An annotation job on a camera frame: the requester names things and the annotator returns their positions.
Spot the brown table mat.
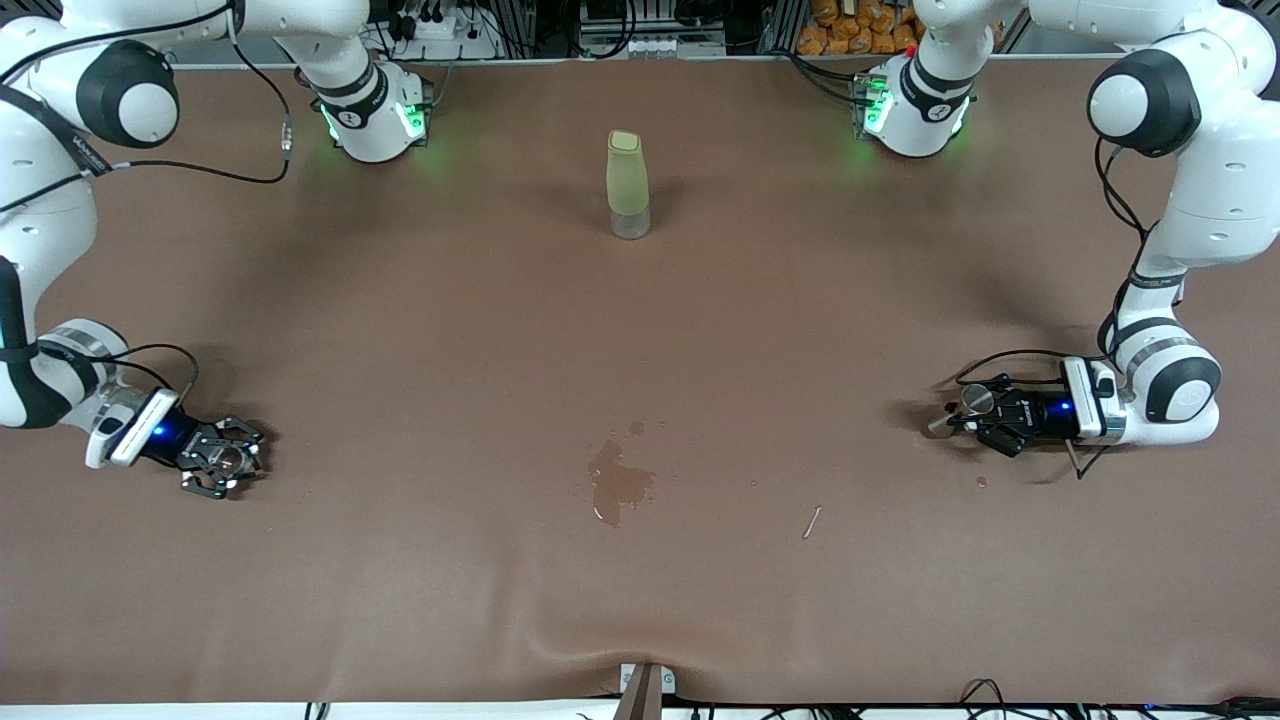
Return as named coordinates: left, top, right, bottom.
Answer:
left=0, top=55, right=1280, bottom=706

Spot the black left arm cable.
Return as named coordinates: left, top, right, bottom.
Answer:
left=953, top=133, right=1183, bottom=483

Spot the liquid spill puddle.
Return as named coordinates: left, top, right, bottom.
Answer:
left=588, top=420, right=658, bottom=529

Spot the white power strip with plugs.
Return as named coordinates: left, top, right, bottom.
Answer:
left=385, top=0, right=501, bottom=61

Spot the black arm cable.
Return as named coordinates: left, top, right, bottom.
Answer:
left=953, top=133, right=1183, bottom=483
left=0, top=3, right=297, bottom=403

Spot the black cable bundle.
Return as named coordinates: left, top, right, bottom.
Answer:
left=955, top=678, right=1280, bottom=720

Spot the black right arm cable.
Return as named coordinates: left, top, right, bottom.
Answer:
left=0, top=3, right=297, bottom=403

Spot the grey electronics box with cables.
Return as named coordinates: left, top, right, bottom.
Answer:
left=580, top=0, right=727, bottom=59

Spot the steel jigger measuring cup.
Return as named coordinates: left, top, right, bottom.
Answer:
left=928, top=383, right=997, bottom=434

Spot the metal clamp bracket with post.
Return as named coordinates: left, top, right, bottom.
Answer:
left=614, top=662, right=677, bottom=720

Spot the pile of orange buns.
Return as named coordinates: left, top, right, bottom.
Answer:
left=797, top=0, right=926, bottom=57

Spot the green bottle with clear base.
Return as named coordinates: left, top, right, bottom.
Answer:
left=606, top=130, right=651, bottom=241

